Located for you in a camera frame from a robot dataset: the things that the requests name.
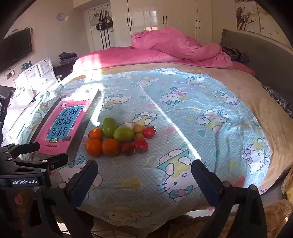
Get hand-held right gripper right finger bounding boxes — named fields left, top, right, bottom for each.
left=191, top=159, right=268, bottom=238

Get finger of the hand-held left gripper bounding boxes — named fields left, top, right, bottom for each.
left=0, top=153, right=69, bottom=176
left=0, top=142, right=41, bottom=161

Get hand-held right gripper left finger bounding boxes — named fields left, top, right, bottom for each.
left=34, top=160, right=99, bottom=238

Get orange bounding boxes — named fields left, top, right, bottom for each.
left=88, top=128, right=103, bottom=140
left=101, top=139, right=121, bottom=157
left=86, top=139, right=103, bottom=157

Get dark shallow cardboard box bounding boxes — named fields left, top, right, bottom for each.
left=29, top=88, right=102, bottom=161

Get red tomato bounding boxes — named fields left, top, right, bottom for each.
left=142, top=126, right=158, bottom=139
left=121, top=142, right=135, bottom=156
left=134, top=139, right=149, bottom=154

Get green apple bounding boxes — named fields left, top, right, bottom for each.
left=102, top=117, right=118, bottom=139
left=113, top=127, right=135, bottom=142

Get pink and blue book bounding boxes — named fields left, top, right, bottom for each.
left=34, top=99, right=92, bottom=156

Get cartoon cat printed blanket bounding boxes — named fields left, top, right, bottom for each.
left=30, top=69, right=272, bottom=226

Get white drawer cabinet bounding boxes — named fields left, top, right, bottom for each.
left=17, top=58, right=56, bottom=92

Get brown fluffy rug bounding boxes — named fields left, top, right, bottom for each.
left=220, top=199, right=293, bottom=238

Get pile of dark clothes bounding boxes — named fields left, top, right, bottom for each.
left=54, top=64, right=74, bottom=80

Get black television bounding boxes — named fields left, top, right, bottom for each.
left=0, top=27, right=32, bottom=74

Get stack of folded clothes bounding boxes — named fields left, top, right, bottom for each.
left=59, top=52, right=78, bottom=66

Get dark floral cloth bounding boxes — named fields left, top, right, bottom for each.
left=262, top=85, right=290, bottom=115

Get white door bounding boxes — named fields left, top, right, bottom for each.
left=84, top=6, right=117, bottom=52

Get dark plaid pillow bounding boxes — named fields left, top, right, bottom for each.
left=221, top=46, right=250, bottom=63

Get grey headboard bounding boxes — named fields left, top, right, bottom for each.
left=220, top=29, right=293, bottom=119

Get pink duvet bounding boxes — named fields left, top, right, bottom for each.
left=73, top=26, right=255, bottom=77

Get hanging bags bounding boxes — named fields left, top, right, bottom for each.
left=90, top=10, right=114, bottom=31

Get white wardrobe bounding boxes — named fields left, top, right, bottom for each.
left=110, top=0, right=219, bottom=48

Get tree wall painting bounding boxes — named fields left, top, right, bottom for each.
left=235, top=0, right=289, bottom=46

